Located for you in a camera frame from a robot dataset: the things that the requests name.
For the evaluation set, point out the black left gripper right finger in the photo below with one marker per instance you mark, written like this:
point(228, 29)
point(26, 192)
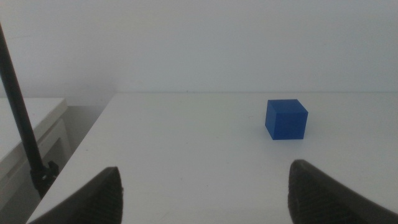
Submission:
point(314, 199)

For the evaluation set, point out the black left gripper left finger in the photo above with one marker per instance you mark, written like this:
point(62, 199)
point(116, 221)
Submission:
point(99, 202)

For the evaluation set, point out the blue cube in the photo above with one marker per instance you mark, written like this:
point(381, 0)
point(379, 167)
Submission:
point(287, 123)

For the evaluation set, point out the black pole clamp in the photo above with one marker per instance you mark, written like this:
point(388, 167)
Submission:
point(43, 179)

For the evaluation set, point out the white side cabinet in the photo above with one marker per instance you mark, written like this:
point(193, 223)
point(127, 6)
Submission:
point(28, 118)

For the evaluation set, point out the black stand pole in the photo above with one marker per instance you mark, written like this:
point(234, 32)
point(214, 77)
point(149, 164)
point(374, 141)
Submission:
point(17, 102)

